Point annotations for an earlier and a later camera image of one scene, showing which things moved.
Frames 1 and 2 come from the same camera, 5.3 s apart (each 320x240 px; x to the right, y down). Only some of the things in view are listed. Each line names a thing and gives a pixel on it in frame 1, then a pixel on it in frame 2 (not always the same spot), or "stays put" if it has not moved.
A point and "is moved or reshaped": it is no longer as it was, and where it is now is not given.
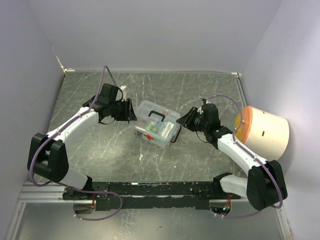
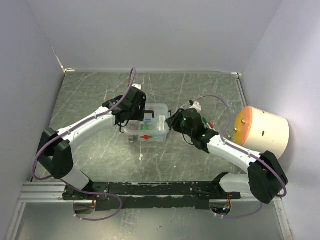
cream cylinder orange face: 265,135 stays put
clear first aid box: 158,130 is moved or reshaped
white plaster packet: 167,129 → 161,120
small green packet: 150,127 is moved or reshaped
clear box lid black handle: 152,114 is moved or reshaped
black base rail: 193,195 stays put
